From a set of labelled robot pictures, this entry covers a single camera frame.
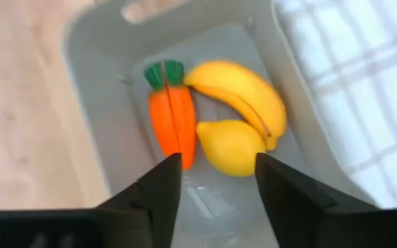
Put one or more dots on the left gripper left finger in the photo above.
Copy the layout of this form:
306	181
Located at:
157	199

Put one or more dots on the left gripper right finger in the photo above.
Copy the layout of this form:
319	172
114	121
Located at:
295	206

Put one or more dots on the orange toy carrot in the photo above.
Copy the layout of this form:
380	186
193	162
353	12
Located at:
184	120

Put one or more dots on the yellow toy lemon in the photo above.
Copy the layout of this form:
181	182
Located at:
229	148

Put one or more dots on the yellow toy banana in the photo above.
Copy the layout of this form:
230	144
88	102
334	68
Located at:
240	86

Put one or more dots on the grey plastic tupperware container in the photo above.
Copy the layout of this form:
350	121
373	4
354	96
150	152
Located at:
115	103

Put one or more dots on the white checked dish towel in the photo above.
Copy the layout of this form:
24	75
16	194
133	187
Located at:
357	86

